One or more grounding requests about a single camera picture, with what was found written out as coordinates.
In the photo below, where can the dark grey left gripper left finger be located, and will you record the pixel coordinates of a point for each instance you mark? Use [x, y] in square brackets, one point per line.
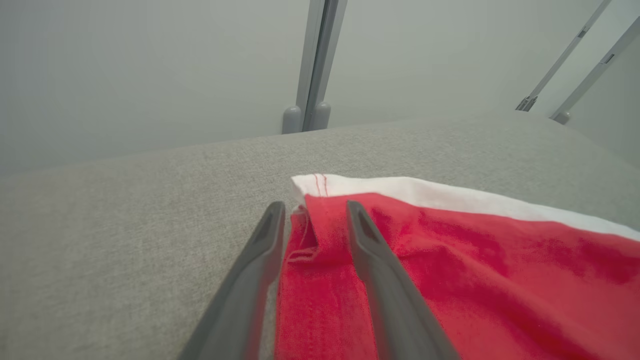
[245, 290]

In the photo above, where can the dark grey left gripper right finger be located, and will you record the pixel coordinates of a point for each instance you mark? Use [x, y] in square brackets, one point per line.
[395, 300]

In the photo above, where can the red white-trimmed shorts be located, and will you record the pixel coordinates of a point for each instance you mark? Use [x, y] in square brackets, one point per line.
[500, 280]

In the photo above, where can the grey double partition post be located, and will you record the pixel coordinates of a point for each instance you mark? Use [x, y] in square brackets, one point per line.
[317, 60]

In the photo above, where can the grey partition post bracket foot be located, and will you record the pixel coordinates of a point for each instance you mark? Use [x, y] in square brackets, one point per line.
[565, 55]

